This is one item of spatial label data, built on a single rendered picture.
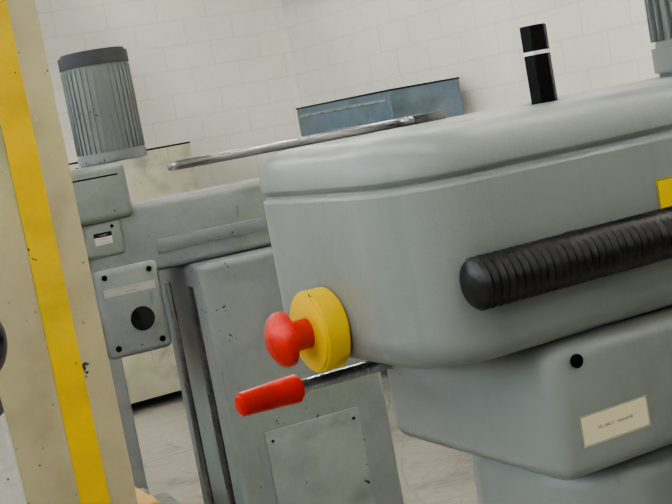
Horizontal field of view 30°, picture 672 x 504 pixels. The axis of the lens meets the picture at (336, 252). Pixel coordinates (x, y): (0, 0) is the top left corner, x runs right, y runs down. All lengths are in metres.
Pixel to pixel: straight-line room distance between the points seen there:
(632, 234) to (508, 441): 0.19
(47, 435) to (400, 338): 1.86
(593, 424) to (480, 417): 0.10
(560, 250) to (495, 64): 7.56
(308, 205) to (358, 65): 9.02
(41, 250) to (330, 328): 1.76
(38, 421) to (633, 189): 1.90
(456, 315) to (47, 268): 1.85
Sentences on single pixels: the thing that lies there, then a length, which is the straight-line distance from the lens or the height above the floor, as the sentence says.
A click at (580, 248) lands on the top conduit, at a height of 1.80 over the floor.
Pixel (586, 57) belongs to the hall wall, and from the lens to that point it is 7.63.
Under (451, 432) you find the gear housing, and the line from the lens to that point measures 1.00.
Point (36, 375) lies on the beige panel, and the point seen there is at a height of 1.50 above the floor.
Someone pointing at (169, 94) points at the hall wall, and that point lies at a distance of 10.48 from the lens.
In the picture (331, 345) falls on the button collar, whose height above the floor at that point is 1.75.
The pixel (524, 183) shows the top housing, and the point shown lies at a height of 1.84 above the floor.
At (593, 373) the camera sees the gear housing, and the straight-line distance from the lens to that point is 0.89.
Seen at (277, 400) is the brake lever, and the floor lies 1.70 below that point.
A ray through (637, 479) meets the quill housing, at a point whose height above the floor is 1.61.
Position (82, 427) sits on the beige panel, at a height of 1.37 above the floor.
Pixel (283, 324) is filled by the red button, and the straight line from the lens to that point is 0.88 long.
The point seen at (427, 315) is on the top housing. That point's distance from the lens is 0.82.
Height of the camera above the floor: 1.91
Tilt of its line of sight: 6 degrees down
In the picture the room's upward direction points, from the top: 10 degrees counter-clockwise
